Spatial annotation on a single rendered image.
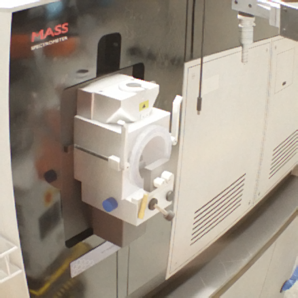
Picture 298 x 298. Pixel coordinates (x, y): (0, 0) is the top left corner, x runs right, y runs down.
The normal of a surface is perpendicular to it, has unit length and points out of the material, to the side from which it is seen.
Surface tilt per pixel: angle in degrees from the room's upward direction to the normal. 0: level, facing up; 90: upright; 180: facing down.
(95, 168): 90
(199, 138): 90
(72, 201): 90
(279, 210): 0
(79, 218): 90
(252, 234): 0
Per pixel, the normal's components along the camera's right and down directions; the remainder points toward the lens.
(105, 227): -0.60, 0.31
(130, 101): 0.80, 0.30
